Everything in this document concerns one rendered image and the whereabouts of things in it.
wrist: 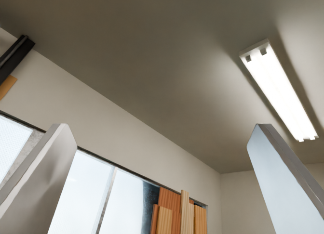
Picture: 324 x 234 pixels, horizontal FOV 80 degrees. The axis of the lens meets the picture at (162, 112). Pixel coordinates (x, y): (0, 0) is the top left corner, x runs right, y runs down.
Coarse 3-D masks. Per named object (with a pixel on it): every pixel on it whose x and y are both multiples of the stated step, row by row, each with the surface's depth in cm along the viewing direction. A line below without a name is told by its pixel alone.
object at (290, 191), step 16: (256, 128) 10; (272, 128) 10; (256, 144) 10; (272, 144) 9; (256, 160) 10; (272, 160) 9; (288, 160) 8; (256, 176) 10; (272, 176) 9; (288, 176) 8; (304, 176) 7; (272, 192) 9; (288, 192) 8; (304, 192) 7; (320, 192) 7; (272, 208) 9; (288, 208) 8; (304, 208) 7; (320, 208) 6; (288, 224) 8; (304, 224) 7; (320, 224) 6
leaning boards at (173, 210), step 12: (168, 192) 207; (168, 204) 201; (180, 204) 214; (192, 204) 228; (156, 216) 181; (168, 216) 188; (180, 216) 205; (192, 216) 220; (204, 216) 231; (156, 228) 176; (168, 228) 183; (180, 228) 198; (192, 228) 213; (204, 228) 224
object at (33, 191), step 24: (48, 144) 9; (72, 144) 11; (24, 168) 8; (48, 168) 9; (0, 192) 7; (24, 192) 7; (48, 192) 9; (0, 216) 6; (24, 216) 7; (48, 216) 9
